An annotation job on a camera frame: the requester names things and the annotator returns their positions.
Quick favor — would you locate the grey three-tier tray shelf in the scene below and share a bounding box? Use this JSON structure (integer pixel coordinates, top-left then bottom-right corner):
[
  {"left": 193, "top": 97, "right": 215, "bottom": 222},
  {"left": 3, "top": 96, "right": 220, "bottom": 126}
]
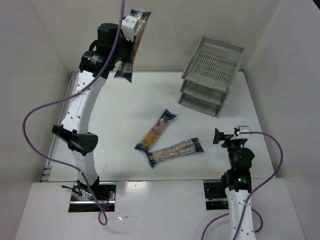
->
[{"left": 178, "top": 36, "right": 245, "bottom": 118}]

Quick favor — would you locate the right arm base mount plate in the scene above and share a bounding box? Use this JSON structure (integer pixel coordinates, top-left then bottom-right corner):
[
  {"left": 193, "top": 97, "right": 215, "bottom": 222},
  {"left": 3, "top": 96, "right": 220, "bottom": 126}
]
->
[{"left": 203, "top": 180, "right": 229, "bottom": 211}]

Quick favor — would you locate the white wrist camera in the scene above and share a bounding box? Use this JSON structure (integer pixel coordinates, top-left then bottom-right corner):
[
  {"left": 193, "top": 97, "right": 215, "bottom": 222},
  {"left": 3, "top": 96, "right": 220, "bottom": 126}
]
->
[
  {"left": 231, "top": 125, "right": 251, "bottom": 141},
  {"left": 121, "top": 15, "right": 139, "bottom": 42}
]

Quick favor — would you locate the purple cable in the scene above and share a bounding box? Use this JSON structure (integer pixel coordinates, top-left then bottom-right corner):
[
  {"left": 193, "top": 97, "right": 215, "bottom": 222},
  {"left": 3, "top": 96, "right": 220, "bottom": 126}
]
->
[
  {"left": 22, "top": 0, "right": 126, "bottom": 226},
  {"left": 202, "top": 131, "right": 285, "bottom": 240}
]

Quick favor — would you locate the aluminium table edge rail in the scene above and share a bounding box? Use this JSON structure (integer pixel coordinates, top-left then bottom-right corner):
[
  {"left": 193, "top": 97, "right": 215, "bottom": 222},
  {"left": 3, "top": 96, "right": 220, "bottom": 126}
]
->
[{"left": 40, "top": 71, "right": 79, "bottom": 182}]

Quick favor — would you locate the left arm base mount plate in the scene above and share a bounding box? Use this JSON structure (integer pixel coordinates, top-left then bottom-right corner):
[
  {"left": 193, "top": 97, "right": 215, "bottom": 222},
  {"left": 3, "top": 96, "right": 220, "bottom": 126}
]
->
[{"left": 68, "top": 182, "right": 116, "bottom": 213}]

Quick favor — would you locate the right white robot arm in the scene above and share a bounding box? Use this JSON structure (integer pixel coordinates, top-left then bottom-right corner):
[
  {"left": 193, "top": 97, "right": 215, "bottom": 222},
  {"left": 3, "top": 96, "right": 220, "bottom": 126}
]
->
[{"left": 213, "top": 126, "right": 256, "bottom": 240}]

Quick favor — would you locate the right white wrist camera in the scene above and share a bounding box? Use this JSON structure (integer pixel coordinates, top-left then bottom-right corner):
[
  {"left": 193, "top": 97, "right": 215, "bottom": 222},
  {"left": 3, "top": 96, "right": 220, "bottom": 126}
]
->
[{"left": 231, "top": 125, "right": 251, "bottom": 141}]

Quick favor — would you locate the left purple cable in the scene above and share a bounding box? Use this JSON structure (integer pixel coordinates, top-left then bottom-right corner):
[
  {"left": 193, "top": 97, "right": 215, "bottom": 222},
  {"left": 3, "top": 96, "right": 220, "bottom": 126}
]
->
[{"left": 22, "top": 0, "right": 126, "bottom": 226}]

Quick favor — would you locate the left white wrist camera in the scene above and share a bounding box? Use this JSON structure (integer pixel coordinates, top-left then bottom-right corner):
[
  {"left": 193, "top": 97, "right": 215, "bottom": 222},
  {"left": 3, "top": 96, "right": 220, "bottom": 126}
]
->
[{"left": 121, "top": 15, "right": 139, "bottom": 42}]

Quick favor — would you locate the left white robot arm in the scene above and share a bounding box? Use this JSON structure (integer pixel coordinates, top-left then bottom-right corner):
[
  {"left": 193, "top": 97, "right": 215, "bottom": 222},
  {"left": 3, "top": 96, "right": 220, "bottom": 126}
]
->
[{"left": 52, "top": 21, "right": 138, "bottom": 194}]

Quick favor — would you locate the spaghetti bag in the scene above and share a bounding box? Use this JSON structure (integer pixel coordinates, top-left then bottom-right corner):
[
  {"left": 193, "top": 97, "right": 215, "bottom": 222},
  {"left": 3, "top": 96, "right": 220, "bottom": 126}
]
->
[
  {"left": 114, "top": 8, "right": 152, "bottom": 83},
  {"left": 134, "top": 109, "right": 177, "bottom": 153},
  {"left": 146, "top": 137, "right": 204, "bottom": 168}
]

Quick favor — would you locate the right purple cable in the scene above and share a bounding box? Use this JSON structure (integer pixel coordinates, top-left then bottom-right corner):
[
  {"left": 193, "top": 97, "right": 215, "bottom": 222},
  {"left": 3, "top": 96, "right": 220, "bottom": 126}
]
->
[{"left": 202, "top": 131, "right": 285, "bottom": 240}]

